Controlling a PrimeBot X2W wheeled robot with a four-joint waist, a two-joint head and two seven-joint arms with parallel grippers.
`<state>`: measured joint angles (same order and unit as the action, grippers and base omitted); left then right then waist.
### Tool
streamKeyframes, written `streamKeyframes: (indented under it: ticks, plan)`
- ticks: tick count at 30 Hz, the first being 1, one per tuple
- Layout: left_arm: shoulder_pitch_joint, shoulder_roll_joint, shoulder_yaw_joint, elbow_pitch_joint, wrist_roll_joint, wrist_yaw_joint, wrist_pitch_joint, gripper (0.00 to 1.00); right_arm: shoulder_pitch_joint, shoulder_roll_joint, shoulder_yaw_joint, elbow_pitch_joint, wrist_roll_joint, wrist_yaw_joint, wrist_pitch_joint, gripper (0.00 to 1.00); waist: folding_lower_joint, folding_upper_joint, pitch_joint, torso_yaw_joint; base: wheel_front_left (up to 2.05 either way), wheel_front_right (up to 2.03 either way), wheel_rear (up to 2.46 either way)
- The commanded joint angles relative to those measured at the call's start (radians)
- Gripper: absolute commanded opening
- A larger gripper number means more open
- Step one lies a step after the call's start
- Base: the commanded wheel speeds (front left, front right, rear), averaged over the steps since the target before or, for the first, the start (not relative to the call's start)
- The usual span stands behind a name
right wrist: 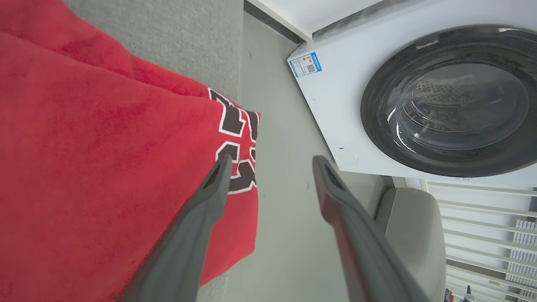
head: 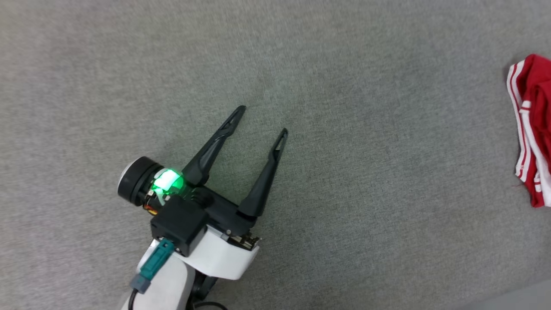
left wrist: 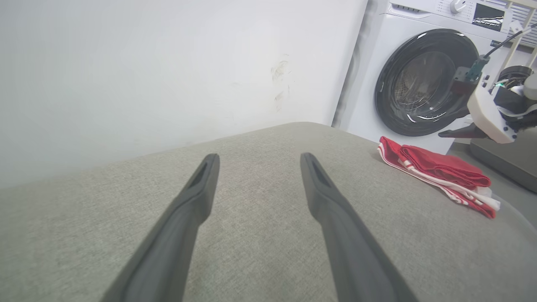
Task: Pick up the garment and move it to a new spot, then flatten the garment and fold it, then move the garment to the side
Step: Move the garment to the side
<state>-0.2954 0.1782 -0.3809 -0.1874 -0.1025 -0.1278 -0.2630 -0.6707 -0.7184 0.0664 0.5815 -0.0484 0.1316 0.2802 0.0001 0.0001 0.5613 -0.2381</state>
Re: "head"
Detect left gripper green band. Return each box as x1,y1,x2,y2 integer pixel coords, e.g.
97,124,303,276
117,105,289,280

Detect red basketball jersey number 23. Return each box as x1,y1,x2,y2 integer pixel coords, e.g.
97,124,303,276
506,54,551,208

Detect teal left camera cable connector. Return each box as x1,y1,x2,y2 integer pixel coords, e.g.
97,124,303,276
130,239,175,294

